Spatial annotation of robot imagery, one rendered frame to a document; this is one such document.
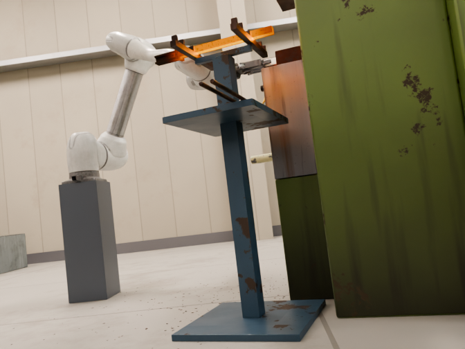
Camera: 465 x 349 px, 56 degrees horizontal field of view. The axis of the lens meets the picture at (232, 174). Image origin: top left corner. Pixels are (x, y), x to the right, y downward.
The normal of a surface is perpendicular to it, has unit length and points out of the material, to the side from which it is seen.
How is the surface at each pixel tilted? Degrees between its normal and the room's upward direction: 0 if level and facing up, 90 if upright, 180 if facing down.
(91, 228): 90
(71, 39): 90
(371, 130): 90
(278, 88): 90
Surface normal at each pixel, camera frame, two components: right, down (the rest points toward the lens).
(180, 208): -0.08, -0.07
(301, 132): -0.33, -0.04
